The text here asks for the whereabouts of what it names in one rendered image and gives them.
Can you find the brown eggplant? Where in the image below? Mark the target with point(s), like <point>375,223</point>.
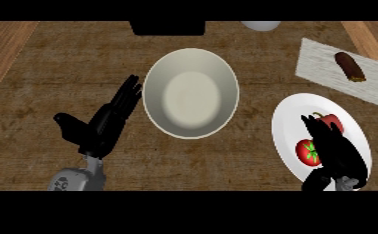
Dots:
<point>348,66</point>

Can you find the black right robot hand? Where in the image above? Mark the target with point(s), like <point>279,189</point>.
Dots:
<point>339,151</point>

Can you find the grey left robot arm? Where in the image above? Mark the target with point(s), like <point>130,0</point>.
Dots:
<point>78,179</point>

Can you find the white plate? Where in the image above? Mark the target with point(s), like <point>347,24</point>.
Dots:
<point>289,128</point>

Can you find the red tomato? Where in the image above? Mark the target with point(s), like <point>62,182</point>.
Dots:
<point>306,151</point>

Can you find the red bell pepper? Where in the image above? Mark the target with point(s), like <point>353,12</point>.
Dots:
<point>334,120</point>

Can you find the cream bowl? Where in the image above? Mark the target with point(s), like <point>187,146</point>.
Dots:
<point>190,93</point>

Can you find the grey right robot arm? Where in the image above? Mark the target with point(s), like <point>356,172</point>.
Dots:
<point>347,183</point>

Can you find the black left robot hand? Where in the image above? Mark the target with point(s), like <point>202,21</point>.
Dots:
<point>105,124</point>

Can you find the white round object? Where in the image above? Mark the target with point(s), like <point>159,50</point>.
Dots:
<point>260,25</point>

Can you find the black appliance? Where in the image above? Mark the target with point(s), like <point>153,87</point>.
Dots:
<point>167,28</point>

